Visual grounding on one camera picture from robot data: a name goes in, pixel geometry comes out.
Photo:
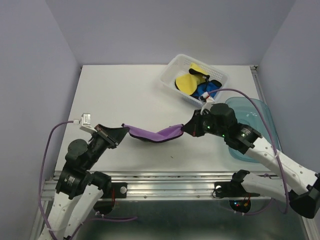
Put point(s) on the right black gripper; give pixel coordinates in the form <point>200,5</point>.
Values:
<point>192,127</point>

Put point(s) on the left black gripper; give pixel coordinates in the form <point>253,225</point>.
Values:
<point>114,135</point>

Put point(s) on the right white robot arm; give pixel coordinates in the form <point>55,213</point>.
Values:
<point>296,185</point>

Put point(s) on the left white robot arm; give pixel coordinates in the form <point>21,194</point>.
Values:
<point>77,190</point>

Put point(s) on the blue towel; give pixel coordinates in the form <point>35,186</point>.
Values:
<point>206,87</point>

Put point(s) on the blue translucent plastic tray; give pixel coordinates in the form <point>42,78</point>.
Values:
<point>247,114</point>

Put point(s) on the white plastic basket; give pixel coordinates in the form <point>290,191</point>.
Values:
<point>179,66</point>

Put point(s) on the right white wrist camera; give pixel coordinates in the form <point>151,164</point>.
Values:
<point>207,101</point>

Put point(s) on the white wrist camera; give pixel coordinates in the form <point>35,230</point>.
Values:
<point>207,101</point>
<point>85,122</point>

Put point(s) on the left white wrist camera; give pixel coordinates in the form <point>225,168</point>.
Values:
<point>85,122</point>

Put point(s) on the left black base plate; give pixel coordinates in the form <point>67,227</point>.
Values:
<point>115,190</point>

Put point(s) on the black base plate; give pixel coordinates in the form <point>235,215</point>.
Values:
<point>228,189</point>
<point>115,190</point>

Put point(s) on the aluminium rail frame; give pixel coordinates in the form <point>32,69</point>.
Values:
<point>185,168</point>

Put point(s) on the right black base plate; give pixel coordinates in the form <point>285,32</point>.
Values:
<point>228,189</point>

